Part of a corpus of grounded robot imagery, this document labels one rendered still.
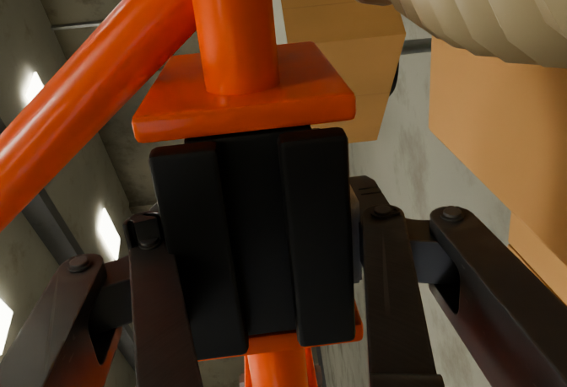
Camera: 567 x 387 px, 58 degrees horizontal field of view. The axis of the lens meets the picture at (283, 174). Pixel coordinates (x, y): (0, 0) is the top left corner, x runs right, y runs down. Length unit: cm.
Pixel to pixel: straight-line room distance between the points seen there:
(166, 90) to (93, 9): 1054
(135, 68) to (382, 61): 150
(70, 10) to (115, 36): 1064
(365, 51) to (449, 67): 125
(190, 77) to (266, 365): 10
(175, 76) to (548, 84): 16
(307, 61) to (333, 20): 141
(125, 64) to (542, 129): 18
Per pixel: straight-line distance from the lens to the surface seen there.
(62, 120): 17
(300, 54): 19
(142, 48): 16
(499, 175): 30
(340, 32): 155
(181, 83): 16
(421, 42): 194
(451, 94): 35
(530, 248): 119
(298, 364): 20
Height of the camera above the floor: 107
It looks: 2 degrees down
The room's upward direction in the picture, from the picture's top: 96 degrees counter-clockwise
